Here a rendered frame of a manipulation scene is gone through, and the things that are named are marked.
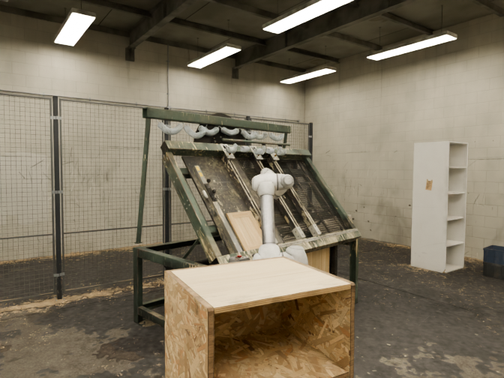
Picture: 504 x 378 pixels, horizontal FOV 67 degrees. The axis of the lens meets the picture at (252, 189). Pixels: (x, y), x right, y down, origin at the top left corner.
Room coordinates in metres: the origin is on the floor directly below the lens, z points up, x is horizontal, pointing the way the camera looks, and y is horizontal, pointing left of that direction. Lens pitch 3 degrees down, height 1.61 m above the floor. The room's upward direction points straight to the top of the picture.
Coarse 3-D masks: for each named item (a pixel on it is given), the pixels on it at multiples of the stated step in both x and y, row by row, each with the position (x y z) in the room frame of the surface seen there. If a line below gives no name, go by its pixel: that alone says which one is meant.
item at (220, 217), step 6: (198, 174) 3.58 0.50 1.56; (204, 180) 3.57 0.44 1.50; (204, 186) 3.52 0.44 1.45; (210, 198) 3.46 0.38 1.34; (216, 204) 3.44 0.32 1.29; (216, 210) 3.40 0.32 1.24; (222, 216) 3.38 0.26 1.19; (222, 222) 3.35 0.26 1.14; (228, 228) 3.33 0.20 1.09; (228, 234) 3.29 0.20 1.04; (234, 240) 3.27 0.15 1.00; (234, 246) 3.24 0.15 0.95
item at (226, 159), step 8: (224, 144) 4.03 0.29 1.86; (224, 152) 3.94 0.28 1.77; (224, 160) 3.97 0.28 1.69; (232, 168) 3.89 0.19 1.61; (232, 176) 3.88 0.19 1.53; (240, 176) 3.87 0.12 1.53; (240, 184) 3.80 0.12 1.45; (240, 192) 3.80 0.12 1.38; (248, 192) 3.78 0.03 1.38; (248, 200) 3.72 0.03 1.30; (248, 208) 3.72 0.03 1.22; (256, 208) 3.69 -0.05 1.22; (256, 216) 3.64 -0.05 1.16
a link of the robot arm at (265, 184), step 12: (252, 180) 2.94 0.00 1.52; (264, 180) 2.91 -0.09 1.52; (276, 180) 2.91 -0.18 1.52; (264, 192) 2.89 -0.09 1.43; (264, 204) 2.87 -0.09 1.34; (264, 216) 2.84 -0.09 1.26; (264, 228) 2.81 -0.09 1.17; (264, 240) 2.79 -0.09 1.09; (264, 252) 2.72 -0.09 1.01; (276, 252) 2.73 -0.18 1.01
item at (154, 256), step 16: (192, 240) 4.40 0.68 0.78; (144, 256) 3.80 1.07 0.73; (160, 256) 3.59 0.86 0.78; (176, 256) 3.53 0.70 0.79; (336, 256) 4.54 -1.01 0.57; (352, 256) 4.60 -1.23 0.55; (336, 272) 4.54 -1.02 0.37; (352, 272) 4.60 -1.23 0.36; (144, 304) 4.04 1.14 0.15; (160, 304) 4.16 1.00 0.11; (160, 320) 3.59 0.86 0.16
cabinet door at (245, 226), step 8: (232, 216) 3.50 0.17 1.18; (240, 216) 3.56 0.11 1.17; (248, 216) 3.63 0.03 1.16; (232, 224) 3.42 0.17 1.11; (240, 224) 3.48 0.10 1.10; (248, 224) 3.55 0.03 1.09; (256, 224) 3.61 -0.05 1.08; (240, 232) 3.41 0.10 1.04; (248, 232) 3.47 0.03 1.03; (256, 232) 3.54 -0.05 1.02; (240, 240) 3.35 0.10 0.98; (248, 240) 3.41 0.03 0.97; (256, 240) 3.47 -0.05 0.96; (248, 248) 3.33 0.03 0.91
